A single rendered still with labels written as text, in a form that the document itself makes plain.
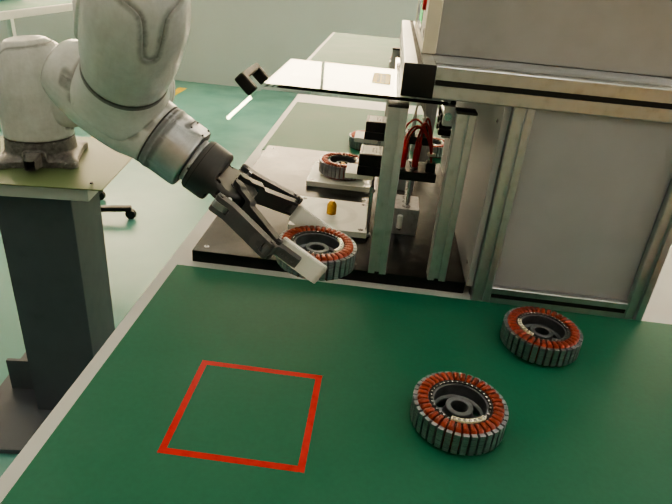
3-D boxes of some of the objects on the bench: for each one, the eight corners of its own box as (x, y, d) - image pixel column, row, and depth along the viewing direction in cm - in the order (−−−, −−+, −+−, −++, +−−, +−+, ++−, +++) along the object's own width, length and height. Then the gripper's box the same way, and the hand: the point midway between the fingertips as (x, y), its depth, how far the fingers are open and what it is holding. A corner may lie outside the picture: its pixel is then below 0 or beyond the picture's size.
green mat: (-103, 644, 43) (-104, 643, 43) (177, 265, 97) (176, 264, 97) (1226, 857, 38) (1229, 856, 38) (741, 333, 92) (742, 332, 92)
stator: (550, 321, 90) (557, 302, 89) (593, 366, 81) (600, 345, 79) (486, 325, 88) (491, 305, 86) (522, 372, 78) (528, 350, 77)
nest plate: (306, 185, 130) (306, 180, 129) (314, 165, 143) (315, 160, 142) (371, 193, 129) (372, 188, 128) (374, 171, 142) (374, 166, 142)
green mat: (262, 149, 157) (262, 149, 157) (297, 102, 212) (297, 101, 212) (606, 187, 153) (606, 186, 153) (552, 129, 207) (552, 128, 207)
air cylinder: (389, 233, 110) (393, 207, 108) (390, 218, 117) (393, 193, 115) (415, 236, 110) (419, 210, 108) (414, 220, 117) (418, 195, 114)
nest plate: (287, 229, 108) (287, 223, 108) (299, 200, 121) (300, 195, 121) (365, 239, 107) (366, 233, 107) (369, 208, 121) (370, 203, 120)
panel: (465, 285, 95) (504, 105, 81) (440, 162, 153) (460, 45, 139) (472, 286, 94) (512, 106, 81) (444, 163, 153) (464, 46, 139)
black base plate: (192, 261, 99) (191, 249, 98) (267, 152, 156) (268, 144, 155) (463, 293, 96) (465, 282, 95) (439, 171, 153) (440, 163, 152)
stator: (316, 179, 130) (317, 163, 129) (320, 163, 140) (321, 149, 139) (365, 183, 130) (366, 168, 129) (365, 168, 140) (367, 153, 138)
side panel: (470, 300, 95) (514, 107, 80) (468, 291, 97) (510, 102, 83) (641, 321, 93) (718, 128, 78) (634, 311, 96) (707, 123, 81)
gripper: (177, 166, 65) (333, 277, 69) (232, 119, 85) (349, 206, 90) (147, 213, 68) (298, 317, 72) (207, 157, 89) (321, 239, 93)
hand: (316, 248), depth 80 cm, fingers closed on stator, 11 cm apart
